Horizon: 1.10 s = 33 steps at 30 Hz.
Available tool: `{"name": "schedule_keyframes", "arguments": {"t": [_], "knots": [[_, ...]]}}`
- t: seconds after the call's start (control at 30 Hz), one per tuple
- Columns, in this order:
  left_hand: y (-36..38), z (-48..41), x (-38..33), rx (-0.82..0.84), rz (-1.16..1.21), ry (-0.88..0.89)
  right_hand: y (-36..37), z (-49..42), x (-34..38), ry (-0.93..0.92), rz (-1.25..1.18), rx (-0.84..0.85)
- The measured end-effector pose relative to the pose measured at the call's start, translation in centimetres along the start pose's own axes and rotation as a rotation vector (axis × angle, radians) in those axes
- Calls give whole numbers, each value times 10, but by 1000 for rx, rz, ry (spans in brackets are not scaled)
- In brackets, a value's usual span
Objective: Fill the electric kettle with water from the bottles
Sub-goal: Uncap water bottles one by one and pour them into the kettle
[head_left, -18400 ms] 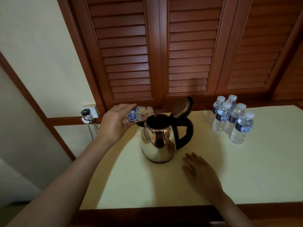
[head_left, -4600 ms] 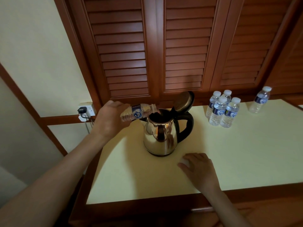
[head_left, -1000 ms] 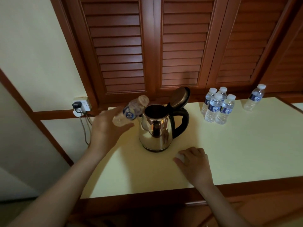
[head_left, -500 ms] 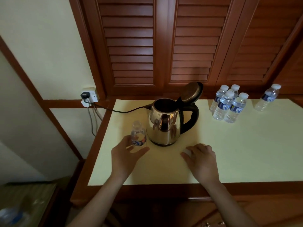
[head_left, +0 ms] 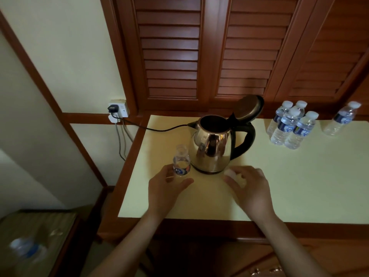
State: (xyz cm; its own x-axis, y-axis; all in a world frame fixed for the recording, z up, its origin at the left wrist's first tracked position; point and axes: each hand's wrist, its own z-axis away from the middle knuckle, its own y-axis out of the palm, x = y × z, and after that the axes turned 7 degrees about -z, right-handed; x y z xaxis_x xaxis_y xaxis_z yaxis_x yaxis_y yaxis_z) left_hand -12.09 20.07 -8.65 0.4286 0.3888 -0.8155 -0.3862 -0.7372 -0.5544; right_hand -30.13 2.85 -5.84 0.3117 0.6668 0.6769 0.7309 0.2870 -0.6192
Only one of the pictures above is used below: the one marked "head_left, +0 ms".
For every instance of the person's left forearm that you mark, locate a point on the person's left forearm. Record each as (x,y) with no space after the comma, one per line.
(129,250)

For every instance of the person's right forearm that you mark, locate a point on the person's right forearm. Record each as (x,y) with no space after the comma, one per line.
(288,250)

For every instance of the white bottle cap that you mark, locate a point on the white bottle cap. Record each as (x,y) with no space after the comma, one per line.
(230,173)

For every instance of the white plug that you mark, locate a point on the white plug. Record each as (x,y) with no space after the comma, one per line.
(113,118)

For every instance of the person's left hand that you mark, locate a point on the person's left hand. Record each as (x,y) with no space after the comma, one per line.
(164,196)

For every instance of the wooden cabinet cream top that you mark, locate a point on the wooden cabinet cream top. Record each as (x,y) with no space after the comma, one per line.
(201,229)

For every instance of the black plug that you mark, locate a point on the black plug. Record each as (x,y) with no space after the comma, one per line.
(113,108)

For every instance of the large blue label water bottle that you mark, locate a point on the large blue label water bottle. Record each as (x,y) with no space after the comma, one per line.
(27,249)

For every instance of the stainless steel electric kettle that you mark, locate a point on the stainless steel electric kettle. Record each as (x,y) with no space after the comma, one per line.
(210,152)

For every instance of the wooden louvered shutter door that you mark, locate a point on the wooden louvered shutter door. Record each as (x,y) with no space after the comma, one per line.
(170,49)
(361,92)
(325,54)
(248,49)

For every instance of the wooden side table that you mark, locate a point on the wooden side table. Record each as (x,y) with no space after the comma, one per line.
(34,225)

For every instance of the clear plastic water bottle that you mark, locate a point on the clear plastic water bottle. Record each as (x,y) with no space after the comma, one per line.
(301,104)
(284,128)
(274,124)
(299,132)
(340,119)
(181,164)

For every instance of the small clear plastic wrapper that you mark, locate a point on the small clear plastic wrapper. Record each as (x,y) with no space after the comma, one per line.
(56,233)

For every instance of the person's right hand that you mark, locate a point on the person's right hand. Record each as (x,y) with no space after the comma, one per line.
(253,196)

